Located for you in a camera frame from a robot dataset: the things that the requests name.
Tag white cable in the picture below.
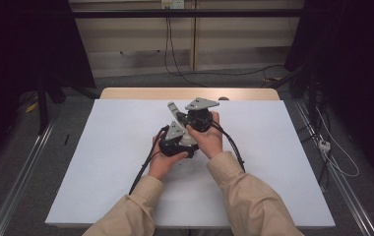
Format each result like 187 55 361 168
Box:
316 107 360 178

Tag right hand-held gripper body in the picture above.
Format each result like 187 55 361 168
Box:
184 96 220 134

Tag right hand-held gripper black cable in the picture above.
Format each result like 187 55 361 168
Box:
210 120 246 174

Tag white board table cover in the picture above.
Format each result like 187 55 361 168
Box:
44 98 337 229

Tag yellow floor tape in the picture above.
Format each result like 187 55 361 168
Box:
25 101 39 114

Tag hand-held gripper black cable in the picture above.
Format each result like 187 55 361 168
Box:
210 120 246 174
128 124 171 196

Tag wooden table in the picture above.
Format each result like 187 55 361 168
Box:
99 87 281 101

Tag person's right hand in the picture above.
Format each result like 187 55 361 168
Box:
185 111 224 160

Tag aluminium floor rail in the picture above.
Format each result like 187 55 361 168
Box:
293 98 374 236
0 120 57 236

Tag white wall socket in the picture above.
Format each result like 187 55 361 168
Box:
160 0 185 10

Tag person's left hand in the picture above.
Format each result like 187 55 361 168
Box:
148 145 189 182

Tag black horizontal metal bar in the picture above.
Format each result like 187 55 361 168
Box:
71 8 307 19

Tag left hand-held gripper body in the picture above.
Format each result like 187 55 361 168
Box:
157 120 199 159

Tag black hanging power cable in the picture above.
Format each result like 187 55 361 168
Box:
163 16 286 89

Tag white power strip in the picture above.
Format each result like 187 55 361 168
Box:
318 139 332 153

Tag black metal stand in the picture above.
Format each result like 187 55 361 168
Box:
36 74 51 136

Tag left hand-held gripper black cable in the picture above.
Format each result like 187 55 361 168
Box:
128 124 171 196

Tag black curtain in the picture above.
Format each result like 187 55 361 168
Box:
284 0 374 188
0 0 96 178

